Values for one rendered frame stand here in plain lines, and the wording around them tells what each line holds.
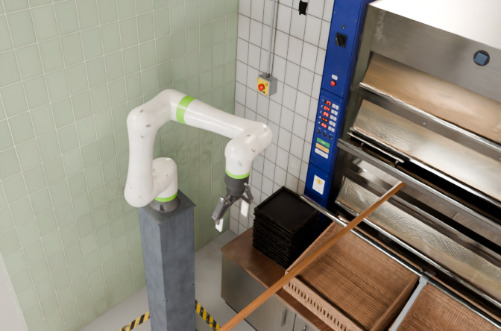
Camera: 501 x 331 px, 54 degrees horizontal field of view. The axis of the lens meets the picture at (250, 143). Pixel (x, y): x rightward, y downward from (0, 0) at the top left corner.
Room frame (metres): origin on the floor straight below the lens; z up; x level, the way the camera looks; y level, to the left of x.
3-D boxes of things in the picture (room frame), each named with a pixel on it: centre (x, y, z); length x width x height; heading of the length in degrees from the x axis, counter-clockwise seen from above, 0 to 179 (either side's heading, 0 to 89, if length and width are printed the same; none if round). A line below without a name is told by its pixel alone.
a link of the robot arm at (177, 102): (1.73, 0.32, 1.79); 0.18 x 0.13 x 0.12; 60
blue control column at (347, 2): (2.98, -1.06, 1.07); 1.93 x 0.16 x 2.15; 138
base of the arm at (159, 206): (1.82, 0.44, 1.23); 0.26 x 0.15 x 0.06; 44
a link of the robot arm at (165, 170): (1.76, 0.41, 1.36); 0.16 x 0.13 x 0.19; 150
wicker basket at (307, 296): (1.78, -0.60, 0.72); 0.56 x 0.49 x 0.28; 47
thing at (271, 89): (2.56, -0.07, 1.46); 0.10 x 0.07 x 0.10; 48
